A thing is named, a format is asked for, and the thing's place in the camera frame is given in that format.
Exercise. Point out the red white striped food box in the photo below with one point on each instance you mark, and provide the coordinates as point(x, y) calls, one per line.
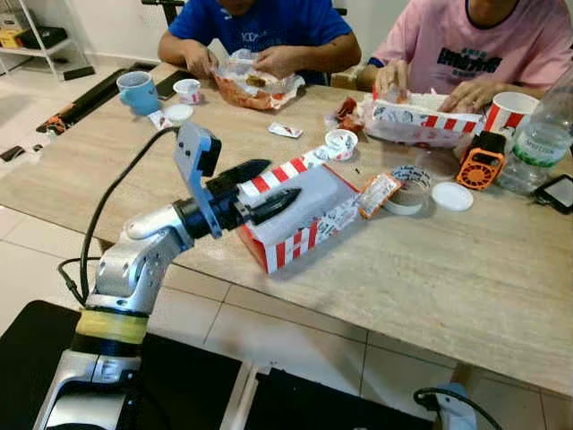
point(300, 210)

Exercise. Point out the red white paper cup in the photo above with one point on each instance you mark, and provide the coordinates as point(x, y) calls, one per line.
point(506, 116)

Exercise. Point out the white shelf rack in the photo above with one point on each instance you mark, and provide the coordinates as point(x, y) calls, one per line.
point(36, 52)

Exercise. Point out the person in blue shirt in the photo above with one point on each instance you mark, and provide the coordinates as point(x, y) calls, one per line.
point(260, 22)

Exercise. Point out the large clear water bottle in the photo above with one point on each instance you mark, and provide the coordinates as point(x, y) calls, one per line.
point(537, 148)

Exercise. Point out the small white sauce cup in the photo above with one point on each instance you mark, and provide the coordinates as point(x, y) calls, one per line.
point(188, 92)
point(341, 148)

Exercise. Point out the white ketchup sachet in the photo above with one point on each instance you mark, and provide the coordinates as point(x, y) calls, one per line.
point(285, 130)

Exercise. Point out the long black floor bar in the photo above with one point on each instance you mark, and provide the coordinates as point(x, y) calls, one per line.
point(89, 98)

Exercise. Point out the clear plastic food bag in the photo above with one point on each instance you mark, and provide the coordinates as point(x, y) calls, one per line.
point(255, 90)

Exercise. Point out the white floor tape stripe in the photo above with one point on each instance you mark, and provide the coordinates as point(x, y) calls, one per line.
point(243, 403)

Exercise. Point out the white round lid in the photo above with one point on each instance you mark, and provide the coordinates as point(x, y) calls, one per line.
point(452, 197)

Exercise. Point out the orange bordered card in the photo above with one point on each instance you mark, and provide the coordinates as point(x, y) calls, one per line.
point(378, 195)

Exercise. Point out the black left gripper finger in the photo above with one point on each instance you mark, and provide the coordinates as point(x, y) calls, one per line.
point(237, 175)
point(269, 206)

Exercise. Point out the white tape roll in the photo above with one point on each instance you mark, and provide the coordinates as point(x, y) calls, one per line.
point(407, 204)

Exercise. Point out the blue mug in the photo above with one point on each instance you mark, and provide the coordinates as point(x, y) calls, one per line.
point(139, 94)

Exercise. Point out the black smartphone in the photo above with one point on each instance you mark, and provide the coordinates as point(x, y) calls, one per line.
point(560, 193)

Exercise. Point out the orange black device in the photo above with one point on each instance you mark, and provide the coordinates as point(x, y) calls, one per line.
point(481, 166)

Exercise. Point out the small white cup lid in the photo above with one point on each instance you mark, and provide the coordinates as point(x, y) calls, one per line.
point(179, 113)

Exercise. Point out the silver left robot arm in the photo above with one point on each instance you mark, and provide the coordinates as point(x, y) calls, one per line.
point(134, 269)

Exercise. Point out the dark carpet mat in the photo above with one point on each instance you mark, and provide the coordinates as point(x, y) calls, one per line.
point(197, 385)

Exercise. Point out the person in pink shirt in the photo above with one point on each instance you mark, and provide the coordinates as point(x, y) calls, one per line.
point(474, 45)

